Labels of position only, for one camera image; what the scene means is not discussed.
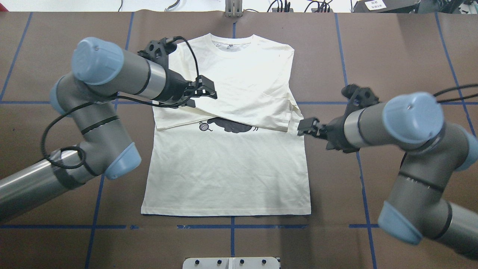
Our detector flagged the cream long-sleeve cat shirt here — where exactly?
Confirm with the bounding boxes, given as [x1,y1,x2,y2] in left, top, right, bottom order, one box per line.
[141,34,311,217]

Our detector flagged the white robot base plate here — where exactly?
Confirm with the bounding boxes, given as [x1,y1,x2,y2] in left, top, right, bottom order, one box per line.
[182,257,282,269]

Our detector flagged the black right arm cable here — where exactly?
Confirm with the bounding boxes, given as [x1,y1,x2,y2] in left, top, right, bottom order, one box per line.
[433,84,478,104]

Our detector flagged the black cables on table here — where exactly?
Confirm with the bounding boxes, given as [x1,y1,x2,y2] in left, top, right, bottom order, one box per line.
[267,0,333,13]

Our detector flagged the black box with white label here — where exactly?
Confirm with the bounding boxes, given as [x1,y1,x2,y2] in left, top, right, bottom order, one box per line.
[352,0,419,13]

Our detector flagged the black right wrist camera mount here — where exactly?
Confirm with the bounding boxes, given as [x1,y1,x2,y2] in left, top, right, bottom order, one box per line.
[341,84,380,118]

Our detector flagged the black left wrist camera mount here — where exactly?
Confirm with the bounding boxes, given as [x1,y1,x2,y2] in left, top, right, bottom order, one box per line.
[137,36,178,69]

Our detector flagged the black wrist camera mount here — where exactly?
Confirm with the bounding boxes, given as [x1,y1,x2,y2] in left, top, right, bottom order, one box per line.
[137,36,178,69]
[341,84,380,118]

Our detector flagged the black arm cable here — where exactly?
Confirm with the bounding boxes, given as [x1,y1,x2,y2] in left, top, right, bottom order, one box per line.
[40,36,200,170]
[433,84,478,104]

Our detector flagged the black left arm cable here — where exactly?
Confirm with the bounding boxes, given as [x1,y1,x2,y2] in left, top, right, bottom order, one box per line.
[40,36,200,170]

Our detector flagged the grey aluminium frame post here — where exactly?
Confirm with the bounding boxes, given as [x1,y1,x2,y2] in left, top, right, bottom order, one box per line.
[225,0,243,18]

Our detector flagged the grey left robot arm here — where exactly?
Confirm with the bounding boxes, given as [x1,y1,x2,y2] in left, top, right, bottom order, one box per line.
[0,36,217,223]

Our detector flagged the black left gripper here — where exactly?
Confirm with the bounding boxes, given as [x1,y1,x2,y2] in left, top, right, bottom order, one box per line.
[162,71,217,108]

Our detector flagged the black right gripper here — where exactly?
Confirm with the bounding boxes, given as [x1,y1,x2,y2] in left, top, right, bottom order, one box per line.
[297,116,359,154]

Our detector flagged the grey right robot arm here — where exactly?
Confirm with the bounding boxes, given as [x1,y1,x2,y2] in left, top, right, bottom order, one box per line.
[297,89,478,260]

